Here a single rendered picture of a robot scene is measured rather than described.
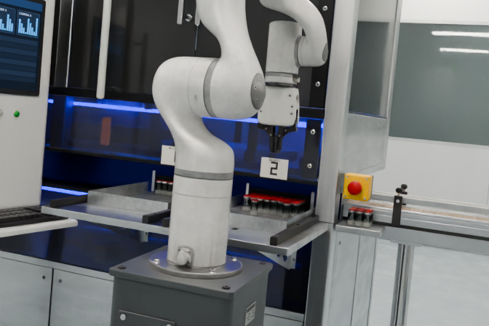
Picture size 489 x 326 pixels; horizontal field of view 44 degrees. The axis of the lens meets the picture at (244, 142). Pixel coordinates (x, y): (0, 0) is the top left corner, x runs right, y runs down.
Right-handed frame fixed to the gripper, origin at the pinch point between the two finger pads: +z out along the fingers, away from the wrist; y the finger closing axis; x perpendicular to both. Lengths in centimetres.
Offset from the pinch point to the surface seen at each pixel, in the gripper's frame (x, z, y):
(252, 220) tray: 2.6, 19.7, 3.6
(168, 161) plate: -23.0, 9.9, 43.0
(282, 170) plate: -23.3, 8.6, 4.8
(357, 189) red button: -20.1, 11.1, -18.5
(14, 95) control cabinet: -2, -7, 87
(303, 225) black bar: -5.9, 20.9, -7.6
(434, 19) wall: -484, -114, 5
